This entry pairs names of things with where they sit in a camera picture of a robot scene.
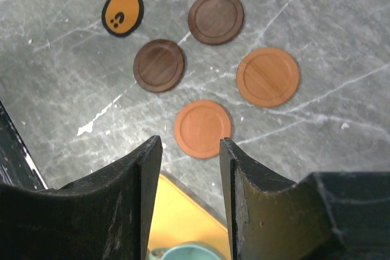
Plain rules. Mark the dark brown wooden coaster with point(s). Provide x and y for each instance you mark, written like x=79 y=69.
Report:
x=216 y=22

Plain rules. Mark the light orange wooden coaster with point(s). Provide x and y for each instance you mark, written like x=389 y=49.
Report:
x=199 y=127

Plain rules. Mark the yellow black-rimmed coaster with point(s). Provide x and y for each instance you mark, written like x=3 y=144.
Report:
x=121 y=17

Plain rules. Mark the teal cup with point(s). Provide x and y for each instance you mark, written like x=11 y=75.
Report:
x=186 y=251

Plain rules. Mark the yellow plastic tray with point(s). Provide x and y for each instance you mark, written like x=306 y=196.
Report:
x=178 y=219

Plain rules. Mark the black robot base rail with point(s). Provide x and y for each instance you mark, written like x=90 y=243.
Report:
x=17 y=166

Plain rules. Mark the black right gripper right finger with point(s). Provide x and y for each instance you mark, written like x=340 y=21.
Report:
x=327 y=215

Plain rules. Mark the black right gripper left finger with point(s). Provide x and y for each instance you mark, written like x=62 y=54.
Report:
x=104 y=215

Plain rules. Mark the tan wooden coaster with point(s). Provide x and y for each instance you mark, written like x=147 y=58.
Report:
x=268 y=77

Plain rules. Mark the dark walnut wooden coaster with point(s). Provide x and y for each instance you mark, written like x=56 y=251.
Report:
x=159 y=65

